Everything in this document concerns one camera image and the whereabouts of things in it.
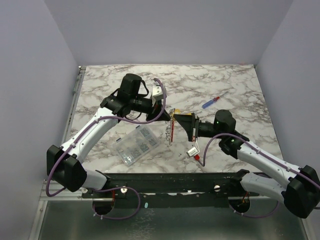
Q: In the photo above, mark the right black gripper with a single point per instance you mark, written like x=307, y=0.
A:
x=195, y=127

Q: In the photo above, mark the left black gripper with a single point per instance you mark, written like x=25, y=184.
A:
x=156, y=109

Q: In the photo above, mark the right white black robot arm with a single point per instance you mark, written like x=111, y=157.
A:
x=298, y=188

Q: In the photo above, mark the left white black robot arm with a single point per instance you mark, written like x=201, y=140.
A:
x=64, y=163

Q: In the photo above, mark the clear plastic screw box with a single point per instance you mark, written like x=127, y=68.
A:
x=136, y=144

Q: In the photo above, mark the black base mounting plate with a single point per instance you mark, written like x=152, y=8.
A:
x=170, y=190

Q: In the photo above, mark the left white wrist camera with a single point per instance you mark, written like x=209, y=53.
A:
x=156, y=94

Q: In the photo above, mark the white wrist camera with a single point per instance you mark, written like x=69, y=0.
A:
x=156, y=94
x=194, y=150

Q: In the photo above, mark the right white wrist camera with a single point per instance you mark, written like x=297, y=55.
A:
x=194, y=150

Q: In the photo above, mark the blue handled screwdriver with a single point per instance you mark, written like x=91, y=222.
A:
x=212, y=101

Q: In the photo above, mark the aluminium left side rail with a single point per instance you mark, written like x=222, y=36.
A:
x=77, y=87

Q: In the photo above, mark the aluminium rail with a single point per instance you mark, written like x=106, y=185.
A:
x=66, y=194
x=77, y=87

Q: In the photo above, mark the aluminium front rail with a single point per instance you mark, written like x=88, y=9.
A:
x=66, y=194

